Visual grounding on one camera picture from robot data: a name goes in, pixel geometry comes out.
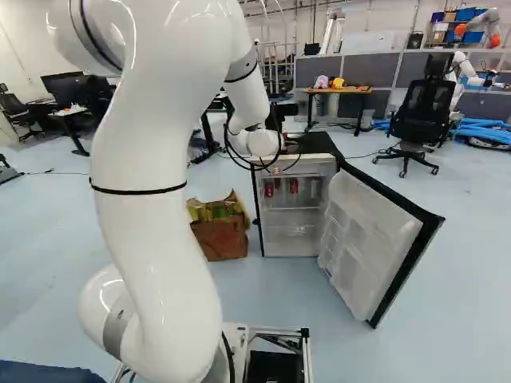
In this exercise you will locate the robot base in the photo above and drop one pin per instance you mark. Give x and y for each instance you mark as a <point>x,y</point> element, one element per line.
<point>275,359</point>

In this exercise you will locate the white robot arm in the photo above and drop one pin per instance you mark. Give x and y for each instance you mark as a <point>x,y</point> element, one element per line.
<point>147,223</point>

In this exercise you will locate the red drink can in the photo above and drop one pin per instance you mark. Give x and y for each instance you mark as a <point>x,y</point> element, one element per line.
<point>270,190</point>

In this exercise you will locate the black mini fridge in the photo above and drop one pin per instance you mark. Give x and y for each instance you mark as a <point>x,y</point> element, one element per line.
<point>319,143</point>

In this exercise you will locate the black fridge door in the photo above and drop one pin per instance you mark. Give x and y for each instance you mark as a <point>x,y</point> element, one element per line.
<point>367,247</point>

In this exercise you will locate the brown cardboard box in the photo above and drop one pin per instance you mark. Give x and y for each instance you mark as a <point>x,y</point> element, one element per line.
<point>221,239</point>

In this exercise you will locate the wooden top desk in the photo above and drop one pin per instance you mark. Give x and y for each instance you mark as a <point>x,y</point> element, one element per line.
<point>339,90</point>

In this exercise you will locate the black mesh office chair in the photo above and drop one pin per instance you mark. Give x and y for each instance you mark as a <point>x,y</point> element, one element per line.
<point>423,107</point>

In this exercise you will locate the white robot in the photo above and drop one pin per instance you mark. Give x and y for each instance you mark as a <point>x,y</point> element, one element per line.
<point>465,68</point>

